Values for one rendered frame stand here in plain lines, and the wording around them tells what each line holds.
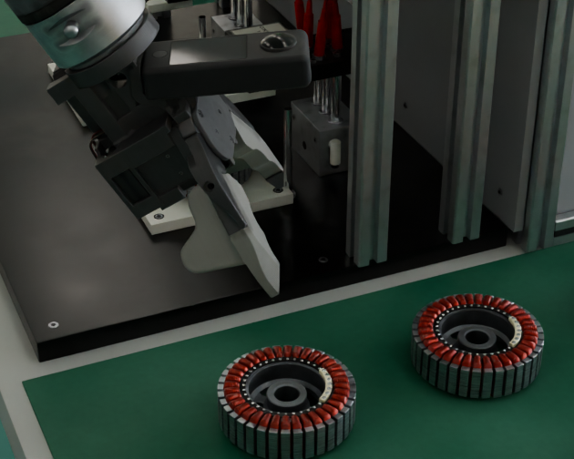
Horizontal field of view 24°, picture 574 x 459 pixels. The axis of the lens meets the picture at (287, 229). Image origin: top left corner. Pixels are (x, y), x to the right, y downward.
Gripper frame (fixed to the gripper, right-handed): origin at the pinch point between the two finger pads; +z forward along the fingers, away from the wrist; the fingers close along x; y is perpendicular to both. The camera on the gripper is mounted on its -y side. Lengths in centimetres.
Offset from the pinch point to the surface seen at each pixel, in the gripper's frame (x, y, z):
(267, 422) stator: 4.6, 9.0, 11.3
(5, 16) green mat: -81, 43, -6
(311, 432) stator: 5.1, 6.4, 13.5
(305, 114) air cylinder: -39.7, 4.9, 9.6
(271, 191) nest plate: -30.9, 9.9, 11.4
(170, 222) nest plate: -25.2, 18.2, 6.4
